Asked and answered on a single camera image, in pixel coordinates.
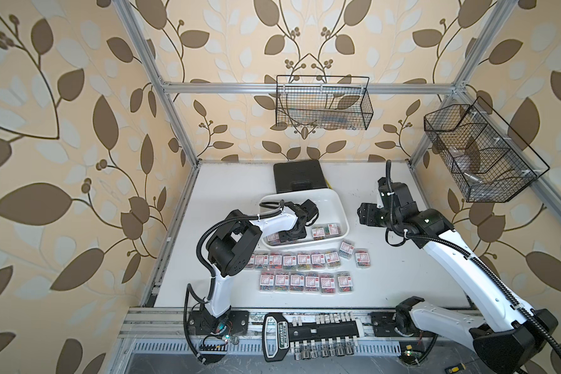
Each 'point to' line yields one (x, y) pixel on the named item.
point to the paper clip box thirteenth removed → (312, 280)
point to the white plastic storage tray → (332, 220)
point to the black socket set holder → (331, 335)
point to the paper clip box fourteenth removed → (327, 284)
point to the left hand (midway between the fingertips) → (292, 233)
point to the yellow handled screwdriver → (455, 368)
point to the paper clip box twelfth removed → (297, 282)
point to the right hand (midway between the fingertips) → (367, 212)
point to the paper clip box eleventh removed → (282, 281)
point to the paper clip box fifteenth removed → (344, 282)
